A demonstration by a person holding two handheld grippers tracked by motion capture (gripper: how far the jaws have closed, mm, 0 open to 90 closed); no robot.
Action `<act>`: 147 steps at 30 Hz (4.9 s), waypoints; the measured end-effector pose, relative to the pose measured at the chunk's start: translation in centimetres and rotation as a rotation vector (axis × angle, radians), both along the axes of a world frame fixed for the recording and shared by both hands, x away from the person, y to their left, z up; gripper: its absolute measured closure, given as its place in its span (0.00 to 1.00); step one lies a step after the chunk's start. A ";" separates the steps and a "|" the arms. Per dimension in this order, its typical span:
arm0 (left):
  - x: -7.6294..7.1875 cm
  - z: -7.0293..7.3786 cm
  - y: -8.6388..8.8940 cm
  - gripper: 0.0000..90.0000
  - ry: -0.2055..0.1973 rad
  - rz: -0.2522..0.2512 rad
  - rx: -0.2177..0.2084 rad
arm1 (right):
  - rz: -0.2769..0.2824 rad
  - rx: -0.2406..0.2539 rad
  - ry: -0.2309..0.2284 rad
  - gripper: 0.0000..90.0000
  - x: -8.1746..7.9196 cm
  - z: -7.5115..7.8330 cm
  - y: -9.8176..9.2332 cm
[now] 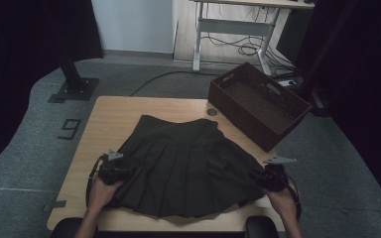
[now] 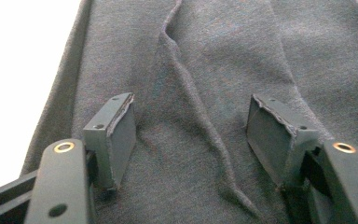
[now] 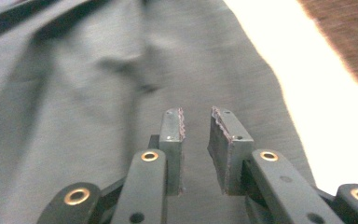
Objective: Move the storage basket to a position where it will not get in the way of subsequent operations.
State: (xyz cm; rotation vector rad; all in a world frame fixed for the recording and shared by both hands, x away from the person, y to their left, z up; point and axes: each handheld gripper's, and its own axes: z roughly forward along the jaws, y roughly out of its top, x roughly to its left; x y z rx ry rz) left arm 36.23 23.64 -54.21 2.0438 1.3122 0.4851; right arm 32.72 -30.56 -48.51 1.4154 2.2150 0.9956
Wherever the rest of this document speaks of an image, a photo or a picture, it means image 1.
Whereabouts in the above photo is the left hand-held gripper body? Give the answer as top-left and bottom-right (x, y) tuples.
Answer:
(97, 149), (136, 186)

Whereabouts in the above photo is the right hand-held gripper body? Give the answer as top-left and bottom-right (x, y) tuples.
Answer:
(259, 156), (297, 193)

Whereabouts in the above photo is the dark pleated skirt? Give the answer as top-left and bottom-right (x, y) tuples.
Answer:
(107, 114), (269, 219)

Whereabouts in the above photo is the brown woven basket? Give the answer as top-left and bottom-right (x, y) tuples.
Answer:
(207, 61), (314, 153)

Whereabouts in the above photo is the person's left hand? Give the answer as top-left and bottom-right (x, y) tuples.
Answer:
(88, 173), (126, 210)

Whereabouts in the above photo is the person's right hand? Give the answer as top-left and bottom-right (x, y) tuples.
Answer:
(266, 183), (301, 220)

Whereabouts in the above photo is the black tape floor marking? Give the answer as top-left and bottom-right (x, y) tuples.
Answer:
(57, 118), (82, 141)

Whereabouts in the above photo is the grey tape piece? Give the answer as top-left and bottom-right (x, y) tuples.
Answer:
(43, 199), (67, 212)

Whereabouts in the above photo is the white power strip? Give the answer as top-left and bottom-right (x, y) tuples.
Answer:
(278, 78), (298, 88)

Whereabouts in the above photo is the black curtain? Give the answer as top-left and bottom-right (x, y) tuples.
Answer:
(0, 0), (104, 177)
(294, 0), (381, 219)

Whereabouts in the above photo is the dark box under desk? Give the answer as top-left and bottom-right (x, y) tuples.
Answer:
(275, 8), (314, 65)

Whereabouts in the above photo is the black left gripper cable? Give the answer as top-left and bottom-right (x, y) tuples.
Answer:
(84, 154), (109, 207)

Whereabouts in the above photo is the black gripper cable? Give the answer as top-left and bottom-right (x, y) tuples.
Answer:
(84, 154), (109, 207)
(279, 168), (303, 222)

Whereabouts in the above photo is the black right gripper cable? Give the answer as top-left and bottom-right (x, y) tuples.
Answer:
(279, 168), (303, 222)

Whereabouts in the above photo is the black stand with base plate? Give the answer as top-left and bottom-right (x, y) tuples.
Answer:
(48, 56), (100, 104)
(294, 0), (361, 117)

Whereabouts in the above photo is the tangle of black cables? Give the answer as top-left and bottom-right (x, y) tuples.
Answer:
(200, 33), (296, 77)

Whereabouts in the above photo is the white metal desk frame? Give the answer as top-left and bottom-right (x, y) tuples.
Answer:
(189, 0), (316, 77)

